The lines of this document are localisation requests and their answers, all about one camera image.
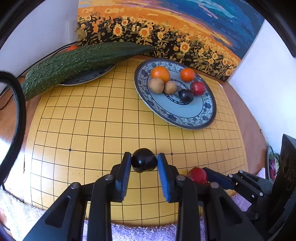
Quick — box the dark purple plum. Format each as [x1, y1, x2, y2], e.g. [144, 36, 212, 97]
[178, 89, 194, 104]
[131, 148, 158, 173]

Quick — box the small orange tangerine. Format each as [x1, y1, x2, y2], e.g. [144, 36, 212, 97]
[180, 68, 195, 82]

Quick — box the large orange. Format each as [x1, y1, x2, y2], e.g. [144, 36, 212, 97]
[151, 66, 171, 83]

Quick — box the purple fluffy towel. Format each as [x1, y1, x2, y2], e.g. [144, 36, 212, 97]
[0, 166, 266, 241]

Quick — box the plate with vegetables at right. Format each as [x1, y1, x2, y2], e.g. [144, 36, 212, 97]
[266, 146, 280, 183]

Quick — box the yellow go board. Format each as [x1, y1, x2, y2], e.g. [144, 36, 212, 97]
[24, 58, 249, 227]

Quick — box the blue white porcelain plate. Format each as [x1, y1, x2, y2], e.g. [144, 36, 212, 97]
[134, 59, 217, 130]

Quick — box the dark plate under cucumber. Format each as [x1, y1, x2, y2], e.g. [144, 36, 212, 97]
[59, 64, 115, 86]

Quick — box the sunflower field painting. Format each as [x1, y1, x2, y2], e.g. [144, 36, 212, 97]
[77, 0, 264, 81]

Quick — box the large green bumpy cucumber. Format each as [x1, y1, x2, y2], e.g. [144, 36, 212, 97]
[21, 42, 154, 101]

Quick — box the orange fruit behind cucumber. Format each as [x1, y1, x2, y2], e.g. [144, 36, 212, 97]
[66, 46, 78, 52]

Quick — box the black camera cable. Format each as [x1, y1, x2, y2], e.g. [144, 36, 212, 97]
[0, 70, 27, 186]

